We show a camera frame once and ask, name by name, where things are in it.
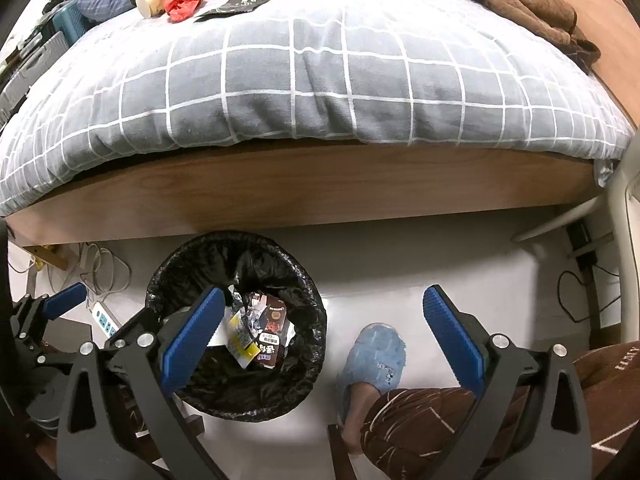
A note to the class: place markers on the yellow snack packet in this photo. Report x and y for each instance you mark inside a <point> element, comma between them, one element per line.
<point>240,345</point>

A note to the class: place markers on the brown quilted jacket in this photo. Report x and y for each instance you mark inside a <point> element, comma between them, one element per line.
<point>520,0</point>

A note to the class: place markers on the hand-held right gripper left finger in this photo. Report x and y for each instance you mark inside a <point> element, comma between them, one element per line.
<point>192,330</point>

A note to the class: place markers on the blue fluffy slipper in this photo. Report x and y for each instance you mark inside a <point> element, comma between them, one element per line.
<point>375,355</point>

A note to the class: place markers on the trash bin with black bag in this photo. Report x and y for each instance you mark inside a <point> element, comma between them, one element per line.
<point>280,385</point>

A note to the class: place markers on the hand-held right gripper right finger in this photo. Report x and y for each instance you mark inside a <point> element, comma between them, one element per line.
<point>455,340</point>

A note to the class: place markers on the grey hard suitcase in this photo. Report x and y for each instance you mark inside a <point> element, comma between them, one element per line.
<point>30,70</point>

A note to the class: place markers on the wooden headboard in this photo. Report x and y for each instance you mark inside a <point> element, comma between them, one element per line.
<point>615,60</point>

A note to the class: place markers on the teal plastic crate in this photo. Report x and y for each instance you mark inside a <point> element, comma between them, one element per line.
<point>70,25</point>

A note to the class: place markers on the white furniture frame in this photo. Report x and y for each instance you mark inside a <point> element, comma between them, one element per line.
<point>620,220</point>

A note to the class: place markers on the wooden bed frame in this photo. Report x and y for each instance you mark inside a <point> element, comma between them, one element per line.
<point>325,190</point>

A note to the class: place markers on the white power strip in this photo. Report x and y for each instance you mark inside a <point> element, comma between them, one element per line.
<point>102,317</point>

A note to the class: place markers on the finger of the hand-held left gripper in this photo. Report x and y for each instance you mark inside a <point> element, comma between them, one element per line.
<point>62,301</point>
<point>35,347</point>

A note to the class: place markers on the brown snack box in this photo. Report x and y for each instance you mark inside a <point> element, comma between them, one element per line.
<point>272,320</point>

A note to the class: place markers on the black wipe packet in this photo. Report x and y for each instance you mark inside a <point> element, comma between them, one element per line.
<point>240,2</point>

